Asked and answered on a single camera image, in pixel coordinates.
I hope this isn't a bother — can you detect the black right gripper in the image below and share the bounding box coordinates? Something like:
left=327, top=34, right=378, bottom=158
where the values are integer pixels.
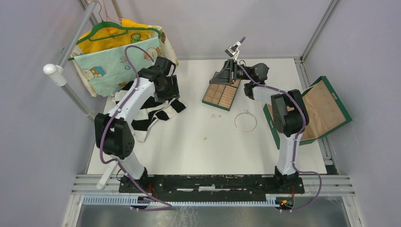
left=209, top=59, right=253, bottom=85

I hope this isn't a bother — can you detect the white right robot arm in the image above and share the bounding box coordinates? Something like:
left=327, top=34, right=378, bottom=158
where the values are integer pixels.
left=209, top=59, right=309, bottom=193

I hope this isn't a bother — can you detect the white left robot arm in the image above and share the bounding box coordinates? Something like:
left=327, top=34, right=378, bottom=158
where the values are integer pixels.
left=94, top=57, right=180, bottom=193

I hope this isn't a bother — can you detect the green jewelry tray with compartments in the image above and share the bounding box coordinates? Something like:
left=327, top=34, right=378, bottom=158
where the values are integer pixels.
left=202, top=79, right=241, bottom=111

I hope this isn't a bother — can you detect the open green jewelry box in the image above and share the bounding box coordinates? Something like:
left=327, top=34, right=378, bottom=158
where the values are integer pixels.
left=263, top=76, right=353, bottom=150

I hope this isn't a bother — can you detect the black white striped cloth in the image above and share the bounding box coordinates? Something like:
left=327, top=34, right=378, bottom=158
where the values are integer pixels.
left=131, top=96, right=186, bottom=143

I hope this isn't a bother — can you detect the mint cartoon print cloth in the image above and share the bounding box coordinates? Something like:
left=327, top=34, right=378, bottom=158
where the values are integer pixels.
left=73, top=37, right=160, bottom=97

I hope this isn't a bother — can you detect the yellow cartoon garment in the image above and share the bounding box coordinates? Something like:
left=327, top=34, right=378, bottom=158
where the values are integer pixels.
left=70, top=18, right=179, bottom=96

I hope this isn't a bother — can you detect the green clothes hanger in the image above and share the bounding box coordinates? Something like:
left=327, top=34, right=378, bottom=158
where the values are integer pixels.
left=76, top=19, right=162, bottom=54

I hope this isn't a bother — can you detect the silver clothes rack pole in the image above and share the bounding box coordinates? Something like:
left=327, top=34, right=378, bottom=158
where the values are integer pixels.
left=43, top=0, right=104, bottom=129

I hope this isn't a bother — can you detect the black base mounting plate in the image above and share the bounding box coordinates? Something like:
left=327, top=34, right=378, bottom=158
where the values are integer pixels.
left=138, top=175, right=305, bottom=202

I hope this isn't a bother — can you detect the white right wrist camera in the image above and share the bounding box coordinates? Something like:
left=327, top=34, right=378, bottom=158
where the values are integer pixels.
left=225, top=41, right=242, bottom=59

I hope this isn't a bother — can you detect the silver hoop necklace with pearls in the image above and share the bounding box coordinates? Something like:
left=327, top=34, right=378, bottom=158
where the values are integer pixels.
left=234, top=110, right=258, bottom=133

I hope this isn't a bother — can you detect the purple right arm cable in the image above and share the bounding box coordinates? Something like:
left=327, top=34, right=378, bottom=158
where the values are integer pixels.
left=237, top=36, right=323, bottom=212

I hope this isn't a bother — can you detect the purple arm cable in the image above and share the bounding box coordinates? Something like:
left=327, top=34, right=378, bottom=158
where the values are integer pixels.
left=237, top=36, right=323, bottom=212
left=99, top=45, right=174, bottom=212

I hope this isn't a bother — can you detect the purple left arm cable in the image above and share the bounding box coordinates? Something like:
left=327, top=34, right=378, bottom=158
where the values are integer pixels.
left=99, top=45, right=174, bottom=212

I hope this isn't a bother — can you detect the white slotted cable duct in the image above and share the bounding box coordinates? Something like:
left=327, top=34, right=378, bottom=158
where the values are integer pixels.
left=82, top=195, right=279, bottom=208

